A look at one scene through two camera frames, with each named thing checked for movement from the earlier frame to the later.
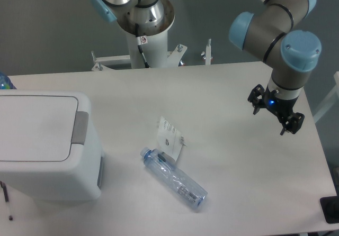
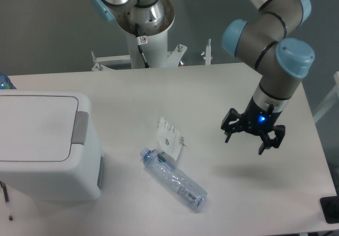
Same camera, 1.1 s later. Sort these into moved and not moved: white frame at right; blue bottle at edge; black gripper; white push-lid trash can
Moved: black gripper
Not moved: white push-lid trash can; white frame at right; blue bottle at edge
